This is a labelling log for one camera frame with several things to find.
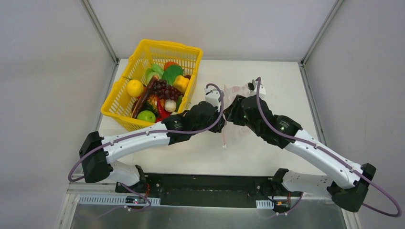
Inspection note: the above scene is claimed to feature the yellow plastic basket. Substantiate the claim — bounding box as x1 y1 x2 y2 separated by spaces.
101 39 203 132

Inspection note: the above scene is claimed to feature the yellow bell pepper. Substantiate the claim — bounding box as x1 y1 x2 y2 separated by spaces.
173 75 190 94

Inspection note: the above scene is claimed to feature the clear zip top bag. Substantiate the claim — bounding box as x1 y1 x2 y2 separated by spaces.
221 83 251 150

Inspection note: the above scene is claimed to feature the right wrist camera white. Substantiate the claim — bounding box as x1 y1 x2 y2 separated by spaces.
248 81 266 99

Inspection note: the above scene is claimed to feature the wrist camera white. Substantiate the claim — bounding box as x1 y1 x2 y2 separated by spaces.
204 88 222 111
248 81 266 99

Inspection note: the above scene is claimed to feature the brown orange sweet potato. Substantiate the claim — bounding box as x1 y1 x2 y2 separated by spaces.
131 75 159 118

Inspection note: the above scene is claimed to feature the green apple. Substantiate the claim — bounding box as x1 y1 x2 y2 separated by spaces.
137 110 156 123

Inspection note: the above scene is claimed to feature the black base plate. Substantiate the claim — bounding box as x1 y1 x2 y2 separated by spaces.
130 173 300 208

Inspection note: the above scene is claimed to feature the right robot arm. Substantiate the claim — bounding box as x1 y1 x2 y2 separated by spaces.
224 95 376 212

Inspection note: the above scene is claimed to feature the yellow lemon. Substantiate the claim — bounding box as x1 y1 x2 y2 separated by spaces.
126 79 144 97

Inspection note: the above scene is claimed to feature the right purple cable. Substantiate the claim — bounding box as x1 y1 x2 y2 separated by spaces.
256 76 403 218

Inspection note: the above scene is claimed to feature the red tomato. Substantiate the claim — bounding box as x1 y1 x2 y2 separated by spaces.
163 61 178 71

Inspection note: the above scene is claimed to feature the pineapple with green crown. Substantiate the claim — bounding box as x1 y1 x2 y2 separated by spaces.
143 94 160 118

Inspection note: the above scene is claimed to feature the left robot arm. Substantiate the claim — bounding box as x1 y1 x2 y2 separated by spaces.
79 102 223 193

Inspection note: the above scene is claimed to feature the dark purple grape bunch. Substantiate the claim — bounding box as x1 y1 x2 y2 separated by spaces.
152 79 183 101

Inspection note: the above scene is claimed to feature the white mushroom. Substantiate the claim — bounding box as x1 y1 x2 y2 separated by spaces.
164 99 177 113

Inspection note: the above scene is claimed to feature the green leafy bok choy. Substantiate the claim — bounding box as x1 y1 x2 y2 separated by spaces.
161 64 184 85

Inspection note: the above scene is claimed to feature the green cucumber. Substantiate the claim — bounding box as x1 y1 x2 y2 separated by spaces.
151 63 164 75

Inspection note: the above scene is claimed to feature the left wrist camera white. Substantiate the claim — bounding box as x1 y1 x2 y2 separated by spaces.
204 88 222 111

